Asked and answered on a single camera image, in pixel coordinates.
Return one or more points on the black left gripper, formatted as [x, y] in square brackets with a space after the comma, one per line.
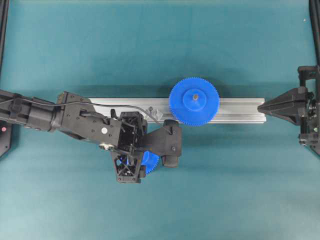
[131, 128]

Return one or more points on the small blue plastic gear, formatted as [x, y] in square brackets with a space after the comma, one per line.
[150, 163]

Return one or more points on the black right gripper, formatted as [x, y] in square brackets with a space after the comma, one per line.
[308, 119]

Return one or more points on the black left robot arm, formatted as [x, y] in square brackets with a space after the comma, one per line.
[72, 115]

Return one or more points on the large blue plastic gear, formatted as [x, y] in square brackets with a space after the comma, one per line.
[194, 101]

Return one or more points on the black frame post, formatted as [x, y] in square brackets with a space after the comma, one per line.
[314, 14]
[4, 10]

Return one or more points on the silver aluminium extrusion rail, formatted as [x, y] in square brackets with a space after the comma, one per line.
[231, 110]

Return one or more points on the black right frame post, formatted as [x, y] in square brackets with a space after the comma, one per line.
[314, 14]

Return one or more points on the black left frame post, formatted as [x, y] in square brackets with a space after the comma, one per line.
[4, 10]

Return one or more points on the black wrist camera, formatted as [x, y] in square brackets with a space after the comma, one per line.
[165, 142]

